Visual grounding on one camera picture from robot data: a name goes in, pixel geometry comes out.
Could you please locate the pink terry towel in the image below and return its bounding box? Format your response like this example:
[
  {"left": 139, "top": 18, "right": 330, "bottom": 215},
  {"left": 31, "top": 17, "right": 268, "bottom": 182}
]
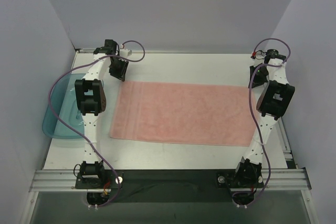
[{"left": 110, "top": 81, "right": 256, "bottom": 147}]

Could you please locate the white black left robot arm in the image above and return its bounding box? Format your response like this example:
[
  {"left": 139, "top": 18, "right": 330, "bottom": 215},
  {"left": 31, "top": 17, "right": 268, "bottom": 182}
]
[{"left": 75, "top": 39, "right": 129, "bottom": 188}]

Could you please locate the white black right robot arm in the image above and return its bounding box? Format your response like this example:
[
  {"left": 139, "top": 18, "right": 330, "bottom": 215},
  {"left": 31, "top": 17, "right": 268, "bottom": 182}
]
[{"left": 233, "top": 49, "right": 296, "bottom": 187}]

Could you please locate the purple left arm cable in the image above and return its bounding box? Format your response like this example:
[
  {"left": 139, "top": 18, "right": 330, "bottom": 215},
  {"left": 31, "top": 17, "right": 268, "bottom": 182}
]
[{"left": 49, "top": 40, "right": 146, "bottom": 207}]

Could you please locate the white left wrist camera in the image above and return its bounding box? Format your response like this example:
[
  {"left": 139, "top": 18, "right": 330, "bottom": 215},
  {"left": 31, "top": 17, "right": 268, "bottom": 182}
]
[{"left": 119, "top": 48, "right": 132, "bottom": 58}]

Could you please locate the silver aluminium back rail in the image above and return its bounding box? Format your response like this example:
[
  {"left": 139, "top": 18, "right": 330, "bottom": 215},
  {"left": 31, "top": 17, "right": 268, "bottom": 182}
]
[{"left": 75, "top": 48, "right": 95, "bottom": 54}]

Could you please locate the silver aluminium rail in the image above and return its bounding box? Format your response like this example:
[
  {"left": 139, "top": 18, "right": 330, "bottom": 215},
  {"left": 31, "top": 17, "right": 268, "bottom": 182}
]
[
  {"left": 29, "top": 169, "right": 311, "bottom": 192},
  {"left": 75, "top": 48, "right": 95, "bottom": 54},
  {"left": 277, "top": 118, "right": 298, "bottom": 169}
]

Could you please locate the silver aluminium right rail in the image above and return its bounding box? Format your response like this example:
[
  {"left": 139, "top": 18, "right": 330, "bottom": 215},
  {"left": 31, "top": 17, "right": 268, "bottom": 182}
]
[{"left": 277, "top": 118, "right": 298, "bottom": 169}]

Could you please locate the silver aluminium front rail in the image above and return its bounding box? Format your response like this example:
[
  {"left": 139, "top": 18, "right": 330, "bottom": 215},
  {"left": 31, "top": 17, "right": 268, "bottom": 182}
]
[{"left": 29, "top": 169, "right": 311, "bottom": 192}]

